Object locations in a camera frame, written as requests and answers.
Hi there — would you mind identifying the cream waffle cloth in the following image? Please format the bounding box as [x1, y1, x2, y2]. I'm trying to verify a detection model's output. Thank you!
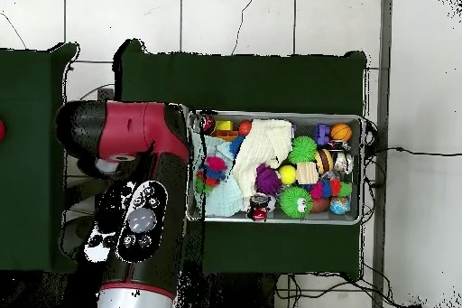
[230, 118, 294, 211]

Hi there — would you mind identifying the purple spiky rubber toy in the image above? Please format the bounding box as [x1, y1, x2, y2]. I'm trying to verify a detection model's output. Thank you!
[254, 163, 282, 196]

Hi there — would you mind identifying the mint waffle cloth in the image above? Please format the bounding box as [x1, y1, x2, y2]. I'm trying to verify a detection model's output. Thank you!
[190, 130, 245, 218]

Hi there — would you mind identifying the uncrushed red soda can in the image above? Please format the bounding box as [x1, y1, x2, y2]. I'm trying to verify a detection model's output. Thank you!
[247, 192, 271, 222]

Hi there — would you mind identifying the plain green puffer ball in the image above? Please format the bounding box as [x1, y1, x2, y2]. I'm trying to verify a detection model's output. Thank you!
[288, 135, 318, 164]

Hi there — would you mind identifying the ridged wooden block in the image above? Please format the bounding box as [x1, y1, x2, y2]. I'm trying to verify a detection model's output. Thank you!
[295, 161, 319, 185]

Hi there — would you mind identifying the green puffer toy white face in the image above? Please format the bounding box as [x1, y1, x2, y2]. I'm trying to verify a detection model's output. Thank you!
[279, 185, 314, 220]

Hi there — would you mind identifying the wooden toy burger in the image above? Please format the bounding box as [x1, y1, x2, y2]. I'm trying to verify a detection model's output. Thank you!
[312, 147, 334, 175]

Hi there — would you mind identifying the multicoloured fuzzy caterpillar toy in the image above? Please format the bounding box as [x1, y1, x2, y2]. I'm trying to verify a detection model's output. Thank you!
[308, 177, 352, 200]

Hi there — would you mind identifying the grey rounded floor base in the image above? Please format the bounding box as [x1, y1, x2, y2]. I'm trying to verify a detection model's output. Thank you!
[59, 213, 95, 257]

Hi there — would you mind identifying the dark green side table cloth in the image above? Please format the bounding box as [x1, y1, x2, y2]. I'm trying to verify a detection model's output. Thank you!
[0, 42, 84, 275]

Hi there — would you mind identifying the silver wire mesh bin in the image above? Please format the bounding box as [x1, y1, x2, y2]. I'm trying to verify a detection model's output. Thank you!
[185, 109, 364, 225]

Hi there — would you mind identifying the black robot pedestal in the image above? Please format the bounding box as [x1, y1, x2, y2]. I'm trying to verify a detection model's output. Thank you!
[180, 273, 279, 308]

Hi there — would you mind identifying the black cable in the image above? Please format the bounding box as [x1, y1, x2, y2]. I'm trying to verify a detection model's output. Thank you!
[364, 145, 462, 159]

